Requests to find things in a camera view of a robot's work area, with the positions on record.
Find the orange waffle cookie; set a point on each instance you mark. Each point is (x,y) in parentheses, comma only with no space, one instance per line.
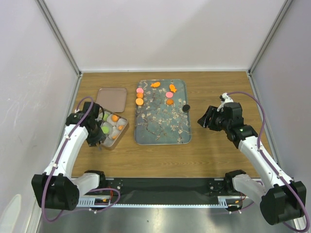
(115,118)

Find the orange fish cookie left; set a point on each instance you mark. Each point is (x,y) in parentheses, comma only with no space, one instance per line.
(155,85)

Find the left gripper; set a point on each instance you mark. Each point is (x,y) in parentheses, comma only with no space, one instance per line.
(100,136)

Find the brown cookie tin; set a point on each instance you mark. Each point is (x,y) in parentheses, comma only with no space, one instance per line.
(109,143)

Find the floral blue serving tray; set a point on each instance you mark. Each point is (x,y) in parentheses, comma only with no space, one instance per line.
(157,123)

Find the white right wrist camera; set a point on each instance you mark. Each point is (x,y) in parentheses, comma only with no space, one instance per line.
(224,98)

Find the black sandwich cookie right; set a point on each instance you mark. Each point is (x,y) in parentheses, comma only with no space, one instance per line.
(186,108)

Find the pink round cookie right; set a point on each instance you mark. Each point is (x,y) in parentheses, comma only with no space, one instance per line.
(169,94)

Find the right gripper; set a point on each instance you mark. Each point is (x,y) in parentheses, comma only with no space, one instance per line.
(211,112)

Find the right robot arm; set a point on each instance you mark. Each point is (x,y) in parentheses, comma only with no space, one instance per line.
(278,196)

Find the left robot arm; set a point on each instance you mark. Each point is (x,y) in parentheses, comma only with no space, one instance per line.
(55,188)

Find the green round cookie top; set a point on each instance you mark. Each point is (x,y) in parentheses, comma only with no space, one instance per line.
(105,129)

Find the brown tin lid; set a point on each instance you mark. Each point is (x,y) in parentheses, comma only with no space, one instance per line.
(113,99)

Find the orange fish cookie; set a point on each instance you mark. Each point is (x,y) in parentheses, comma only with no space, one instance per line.
(155,85)
(172,88)

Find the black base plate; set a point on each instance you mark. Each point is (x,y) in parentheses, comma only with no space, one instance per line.
(173,191)

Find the pink round cookie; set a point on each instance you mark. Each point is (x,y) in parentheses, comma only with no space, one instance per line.
(139,90)
(169,94)

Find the dark orange cookie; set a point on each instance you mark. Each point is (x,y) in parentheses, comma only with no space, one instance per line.
(169,102)

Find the pink round cookie left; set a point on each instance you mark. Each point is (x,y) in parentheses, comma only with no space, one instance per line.
(139,90)

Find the orange fish cookie right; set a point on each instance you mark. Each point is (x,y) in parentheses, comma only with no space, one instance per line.
(172,88)

